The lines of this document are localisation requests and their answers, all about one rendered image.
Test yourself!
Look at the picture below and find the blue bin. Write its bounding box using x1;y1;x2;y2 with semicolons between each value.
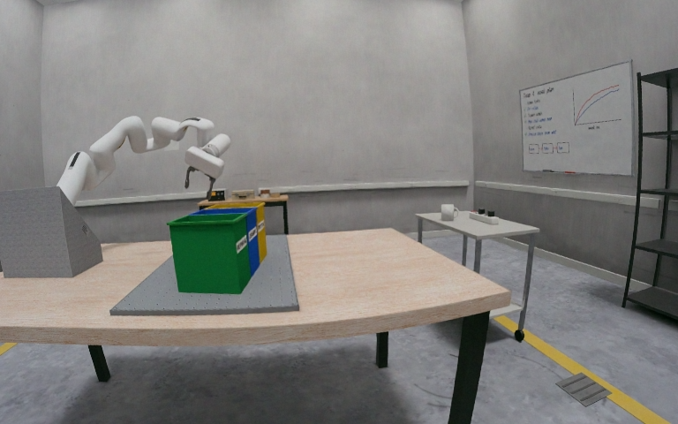
188;207;260;277

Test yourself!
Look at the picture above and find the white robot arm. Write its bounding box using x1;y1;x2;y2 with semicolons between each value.
57;116;230;207

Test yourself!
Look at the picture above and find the green bin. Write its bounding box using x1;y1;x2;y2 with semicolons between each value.
167;213;251;294

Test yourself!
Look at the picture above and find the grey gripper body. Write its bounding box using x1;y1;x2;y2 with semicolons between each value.
185;147;224;178

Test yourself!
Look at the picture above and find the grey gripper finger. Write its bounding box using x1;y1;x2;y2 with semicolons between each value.
185;166;199;189
204;173;216;200

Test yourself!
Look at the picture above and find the yellow open bin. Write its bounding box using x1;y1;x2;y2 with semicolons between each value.
205;202;267;264

